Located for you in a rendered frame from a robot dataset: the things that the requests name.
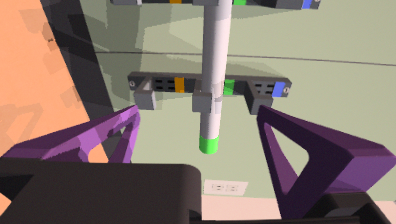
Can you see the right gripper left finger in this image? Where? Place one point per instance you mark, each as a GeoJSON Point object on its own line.
{"type": "Point", "coordinates": [73, 144]}

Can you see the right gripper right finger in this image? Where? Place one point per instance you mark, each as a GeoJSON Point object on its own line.
{"type": "Point", "coordinates": [338, 162]}

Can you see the white bar with green ends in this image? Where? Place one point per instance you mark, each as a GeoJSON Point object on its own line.
{"type": "Point", "coordinates": [216, 25]}

